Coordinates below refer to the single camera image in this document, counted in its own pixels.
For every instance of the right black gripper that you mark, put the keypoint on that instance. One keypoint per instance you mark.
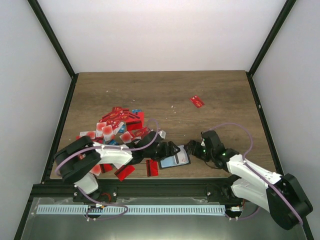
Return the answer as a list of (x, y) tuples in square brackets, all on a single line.
[(195, 152)]

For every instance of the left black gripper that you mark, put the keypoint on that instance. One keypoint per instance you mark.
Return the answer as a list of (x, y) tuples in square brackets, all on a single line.
[(165, 153)]

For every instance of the white card black stripe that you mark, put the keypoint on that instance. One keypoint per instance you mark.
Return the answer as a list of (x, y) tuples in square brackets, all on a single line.
[(182, 157)]

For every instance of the black leather card holder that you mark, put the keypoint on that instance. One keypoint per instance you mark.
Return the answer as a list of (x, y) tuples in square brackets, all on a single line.
[(170, 163)]

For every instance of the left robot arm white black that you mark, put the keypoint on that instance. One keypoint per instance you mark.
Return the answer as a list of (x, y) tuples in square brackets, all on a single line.
[(75, 161)]

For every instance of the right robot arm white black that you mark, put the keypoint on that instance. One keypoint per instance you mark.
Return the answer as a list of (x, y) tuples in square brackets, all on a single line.
[(280, 195)]

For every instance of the red card black stripe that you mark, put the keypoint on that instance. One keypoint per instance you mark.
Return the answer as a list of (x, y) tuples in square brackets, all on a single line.
[(152, 168)]

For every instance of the red VIP card centre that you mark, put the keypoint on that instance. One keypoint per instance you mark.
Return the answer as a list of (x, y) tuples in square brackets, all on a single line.
[(141, 132)]

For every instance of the lone red VIP card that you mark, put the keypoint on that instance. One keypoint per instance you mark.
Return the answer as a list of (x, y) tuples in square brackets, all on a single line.
[(196, 101)]

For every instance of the white red circle card centre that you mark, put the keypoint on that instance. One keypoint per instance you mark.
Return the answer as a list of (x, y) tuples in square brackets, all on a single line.
[(126, 137)]

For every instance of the white red circle card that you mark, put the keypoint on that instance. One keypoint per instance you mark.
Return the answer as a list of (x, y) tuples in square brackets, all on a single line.
[(126, 137), (91, 134), (108, 133)]

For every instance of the blue card top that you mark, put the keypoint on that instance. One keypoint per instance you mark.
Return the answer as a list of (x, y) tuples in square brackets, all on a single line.
[(134, 111)]

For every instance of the red VIP card top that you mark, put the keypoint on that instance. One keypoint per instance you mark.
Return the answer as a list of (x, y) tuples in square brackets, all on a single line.
[(114, 115)]

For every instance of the white red circle card upper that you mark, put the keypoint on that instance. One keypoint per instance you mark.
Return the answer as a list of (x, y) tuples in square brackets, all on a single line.
[(108, 133)]

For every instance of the white red circle card left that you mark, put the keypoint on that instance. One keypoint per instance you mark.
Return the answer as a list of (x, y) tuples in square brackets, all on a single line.
[(91, 134)]

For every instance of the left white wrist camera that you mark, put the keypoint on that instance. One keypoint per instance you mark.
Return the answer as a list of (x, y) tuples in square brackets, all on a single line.
[(162, 134)]

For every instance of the black aluminium frame rail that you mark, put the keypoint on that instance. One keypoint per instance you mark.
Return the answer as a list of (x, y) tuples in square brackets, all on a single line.
[(109, 190)]

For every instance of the red striped card near rail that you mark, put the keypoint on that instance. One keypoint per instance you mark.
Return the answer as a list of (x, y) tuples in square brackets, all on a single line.
[(124, 171)]

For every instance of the light blue slotted cable duct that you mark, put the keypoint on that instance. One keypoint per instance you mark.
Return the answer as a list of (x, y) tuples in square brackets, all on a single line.
[(199, 210)]

